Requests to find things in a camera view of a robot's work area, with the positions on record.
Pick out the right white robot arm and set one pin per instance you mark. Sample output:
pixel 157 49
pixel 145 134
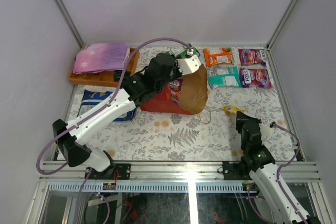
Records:
pixel 259 164

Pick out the purple Fox's candy bag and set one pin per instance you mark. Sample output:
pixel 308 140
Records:
pixel 175 90
pixel 255 78

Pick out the dark floral cloth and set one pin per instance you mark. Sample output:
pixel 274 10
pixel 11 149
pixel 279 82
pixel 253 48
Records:
pixel 117 75

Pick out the red paper bag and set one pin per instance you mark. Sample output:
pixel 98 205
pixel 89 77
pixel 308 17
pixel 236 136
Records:
pixel 181 95

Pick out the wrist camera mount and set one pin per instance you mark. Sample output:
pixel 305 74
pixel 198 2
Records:
pixel 267 130
pixel 189 65

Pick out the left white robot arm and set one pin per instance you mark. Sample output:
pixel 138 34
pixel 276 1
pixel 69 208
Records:
pixel 135 90

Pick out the white Fox's candy bag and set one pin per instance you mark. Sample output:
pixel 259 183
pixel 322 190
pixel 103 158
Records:
pixel 250 57

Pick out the orange wooden tray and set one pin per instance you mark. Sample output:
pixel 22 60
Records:
pixel 105 78

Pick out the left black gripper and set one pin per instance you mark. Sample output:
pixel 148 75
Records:
pixel 175 70

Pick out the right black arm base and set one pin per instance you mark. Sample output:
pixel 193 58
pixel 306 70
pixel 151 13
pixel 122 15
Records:
pixel 233 170

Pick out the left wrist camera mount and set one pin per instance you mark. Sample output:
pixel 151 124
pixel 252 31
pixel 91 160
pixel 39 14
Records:
pixel 189 65

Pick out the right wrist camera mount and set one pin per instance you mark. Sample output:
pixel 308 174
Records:
pixel 267 130

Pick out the orange Fox's candy bag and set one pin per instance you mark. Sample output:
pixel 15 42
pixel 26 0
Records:
pixel 218 55

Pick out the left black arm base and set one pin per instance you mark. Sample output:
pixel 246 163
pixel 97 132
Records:
pixel 116 171

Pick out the purple plastic package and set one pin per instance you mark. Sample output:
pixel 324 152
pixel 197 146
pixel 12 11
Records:
pixel 105 56

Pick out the blue white cable duct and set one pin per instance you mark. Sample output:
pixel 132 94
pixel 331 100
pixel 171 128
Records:
pixel 129 187

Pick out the yellow snack bar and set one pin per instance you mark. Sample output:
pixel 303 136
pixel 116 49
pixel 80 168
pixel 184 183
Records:
pixel 232 110

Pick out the green snack packet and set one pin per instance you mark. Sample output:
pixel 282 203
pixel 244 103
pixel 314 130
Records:
pixel 183 52

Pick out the teal candy bag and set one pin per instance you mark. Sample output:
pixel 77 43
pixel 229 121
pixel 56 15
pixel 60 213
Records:
pixel 223 77

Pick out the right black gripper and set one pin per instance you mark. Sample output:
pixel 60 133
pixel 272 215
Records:
pixel 241 118

